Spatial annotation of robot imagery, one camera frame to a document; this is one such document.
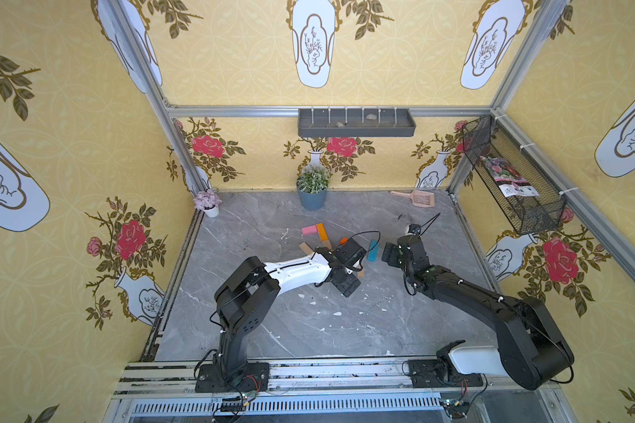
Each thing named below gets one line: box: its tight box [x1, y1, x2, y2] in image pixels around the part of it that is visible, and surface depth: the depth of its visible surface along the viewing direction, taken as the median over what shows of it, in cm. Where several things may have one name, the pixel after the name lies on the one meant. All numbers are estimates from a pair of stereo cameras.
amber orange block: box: [315, 222, 329, 243], surface depth 108 cm
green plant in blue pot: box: [296, 163, 330, 211], surface depth 107 cm
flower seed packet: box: [478, 155, 540, 199], surface depth 78 cm
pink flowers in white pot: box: [193, 188, 223, 218], surface depth 108 cm
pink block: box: [300, 224, 318, 237], surface depth 109 cm
